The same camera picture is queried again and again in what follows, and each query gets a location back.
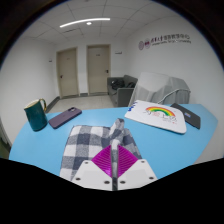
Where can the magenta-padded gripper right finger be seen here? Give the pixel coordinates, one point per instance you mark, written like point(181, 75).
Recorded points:
point(133, 170)

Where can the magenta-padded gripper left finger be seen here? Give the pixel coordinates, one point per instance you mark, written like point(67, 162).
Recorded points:
point(95, 170)

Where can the grey white checkered towel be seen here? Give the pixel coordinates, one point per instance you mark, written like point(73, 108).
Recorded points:
point(83, 143)

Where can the white rainbow print pad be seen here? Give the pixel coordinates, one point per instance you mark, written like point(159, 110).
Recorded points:
point(156, 116)

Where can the purple smartphone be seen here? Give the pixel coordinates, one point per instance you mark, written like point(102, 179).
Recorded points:
point(65, 117)

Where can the dark green mug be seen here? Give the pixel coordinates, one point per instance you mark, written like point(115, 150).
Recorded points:
point(35, 116)

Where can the grey cloth covered chair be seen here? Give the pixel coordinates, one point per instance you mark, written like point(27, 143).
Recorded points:
point(156, 86)

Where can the black bag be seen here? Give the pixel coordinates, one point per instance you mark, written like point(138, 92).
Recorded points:
point(117, 84)

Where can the beige door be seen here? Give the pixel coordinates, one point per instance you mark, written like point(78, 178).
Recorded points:
point(98, 70)
point(67, 73)

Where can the small round ceiling light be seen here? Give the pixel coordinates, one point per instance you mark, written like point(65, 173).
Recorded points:
point(88, 23)

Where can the long ceiling light strip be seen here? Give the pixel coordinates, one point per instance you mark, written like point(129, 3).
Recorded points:
point(85, 22)

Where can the wall logo sign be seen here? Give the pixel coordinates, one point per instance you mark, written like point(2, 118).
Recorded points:
point(165, 40)

